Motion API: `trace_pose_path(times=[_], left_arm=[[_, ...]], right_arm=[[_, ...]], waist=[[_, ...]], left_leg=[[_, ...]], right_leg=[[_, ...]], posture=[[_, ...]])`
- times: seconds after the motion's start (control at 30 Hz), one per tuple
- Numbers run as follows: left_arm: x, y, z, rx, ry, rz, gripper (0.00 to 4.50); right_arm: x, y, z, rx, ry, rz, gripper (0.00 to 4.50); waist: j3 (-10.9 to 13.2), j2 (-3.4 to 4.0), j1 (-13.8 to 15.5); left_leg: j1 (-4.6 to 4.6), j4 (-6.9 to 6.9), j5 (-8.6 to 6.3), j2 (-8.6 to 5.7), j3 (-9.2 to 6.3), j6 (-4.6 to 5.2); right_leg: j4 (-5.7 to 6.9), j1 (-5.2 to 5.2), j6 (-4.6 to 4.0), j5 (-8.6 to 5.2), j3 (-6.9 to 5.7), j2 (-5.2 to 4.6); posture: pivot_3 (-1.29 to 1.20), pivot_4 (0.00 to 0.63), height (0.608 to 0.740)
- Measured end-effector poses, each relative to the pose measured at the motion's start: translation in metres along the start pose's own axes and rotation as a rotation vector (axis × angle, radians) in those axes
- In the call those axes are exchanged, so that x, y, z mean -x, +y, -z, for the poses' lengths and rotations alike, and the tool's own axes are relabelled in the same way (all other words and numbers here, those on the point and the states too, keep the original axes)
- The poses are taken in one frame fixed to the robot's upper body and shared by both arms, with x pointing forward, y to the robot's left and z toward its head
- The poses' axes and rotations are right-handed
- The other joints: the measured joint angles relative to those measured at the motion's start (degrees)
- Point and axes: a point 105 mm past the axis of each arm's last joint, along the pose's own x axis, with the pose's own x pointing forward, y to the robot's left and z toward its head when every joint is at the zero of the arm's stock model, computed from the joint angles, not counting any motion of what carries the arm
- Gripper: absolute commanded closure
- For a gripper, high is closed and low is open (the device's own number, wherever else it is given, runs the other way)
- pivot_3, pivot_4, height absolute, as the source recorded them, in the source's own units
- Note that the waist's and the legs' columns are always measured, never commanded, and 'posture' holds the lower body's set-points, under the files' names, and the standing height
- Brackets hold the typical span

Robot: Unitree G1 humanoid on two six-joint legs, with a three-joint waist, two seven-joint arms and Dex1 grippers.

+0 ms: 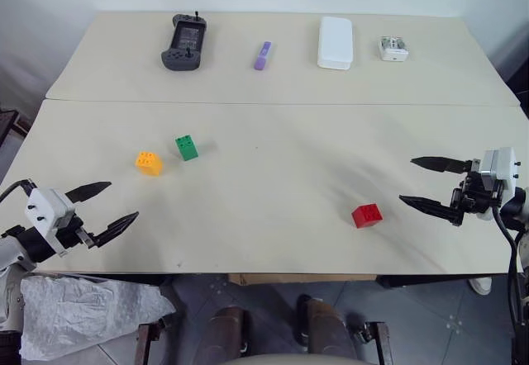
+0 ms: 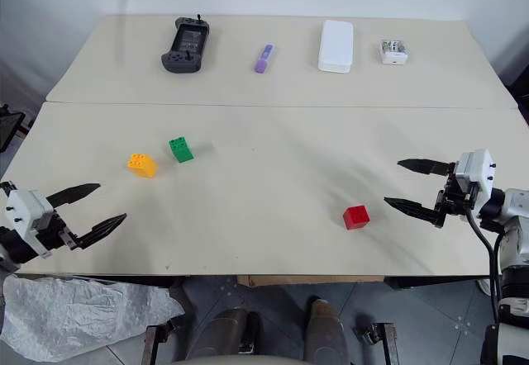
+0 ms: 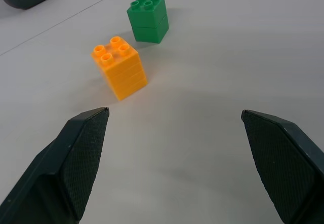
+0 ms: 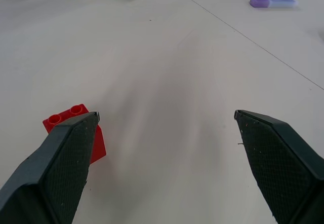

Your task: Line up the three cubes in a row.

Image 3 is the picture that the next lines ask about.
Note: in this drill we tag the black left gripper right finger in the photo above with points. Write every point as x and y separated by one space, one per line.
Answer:
281 165

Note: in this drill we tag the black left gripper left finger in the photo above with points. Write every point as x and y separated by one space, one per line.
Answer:
63 168

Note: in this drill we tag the orange toy brick stack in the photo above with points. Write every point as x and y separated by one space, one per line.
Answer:
121 77

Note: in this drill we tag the green toy brick stack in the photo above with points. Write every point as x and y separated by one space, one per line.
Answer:
149 18

